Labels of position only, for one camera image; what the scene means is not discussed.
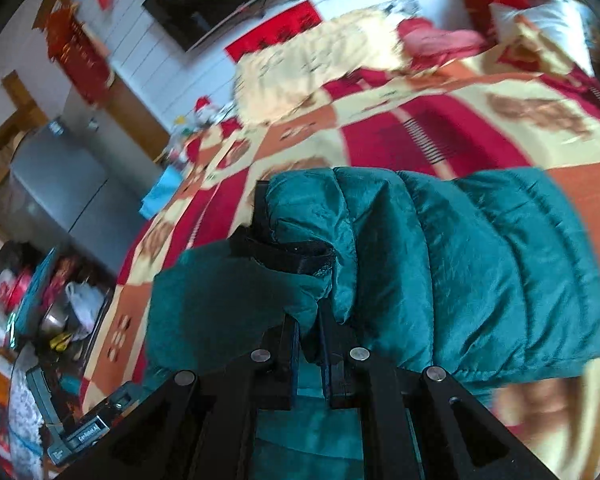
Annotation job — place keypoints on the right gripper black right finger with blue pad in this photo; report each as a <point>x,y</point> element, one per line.
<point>417,425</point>

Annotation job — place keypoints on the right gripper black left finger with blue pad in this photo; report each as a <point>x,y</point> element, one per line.
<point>197,426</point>

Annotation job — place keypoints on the teal quilted puffer jacket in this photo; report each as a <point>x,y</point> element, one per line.
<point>491,277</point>

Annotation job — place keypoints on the light blue bag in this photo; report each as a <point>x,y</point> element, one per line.
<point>160,193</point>

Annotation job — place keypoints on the grey wardrobe cabinet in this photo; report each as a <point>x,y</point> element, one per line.
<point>77,181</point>

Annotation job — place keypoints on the wooden door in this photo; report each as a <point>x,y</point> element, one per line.
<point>134,118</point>

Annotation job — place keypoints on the santa plush toy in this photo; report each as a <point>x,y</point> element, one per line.
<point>205,112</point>

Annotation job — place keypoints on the red cream patterned bed blanket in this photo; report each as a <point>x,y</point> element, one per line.
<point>518,105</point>

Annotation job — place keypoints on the cream folded quilt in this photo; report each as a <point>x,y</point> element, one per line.
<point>271,83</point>

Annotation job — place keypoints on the red hanging door decoration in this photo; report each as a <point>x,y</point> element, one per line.
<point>69,46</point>

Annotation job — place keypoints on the pink ruffled pillow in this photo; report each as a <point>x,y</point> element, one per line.
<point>426,46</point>

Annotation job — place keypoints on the white pillow with pattern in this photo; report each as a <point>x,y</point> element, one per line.
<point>559,20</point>

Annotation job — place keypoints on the red Chinese character banner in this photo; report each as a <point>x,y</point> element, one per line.
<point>276,30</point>

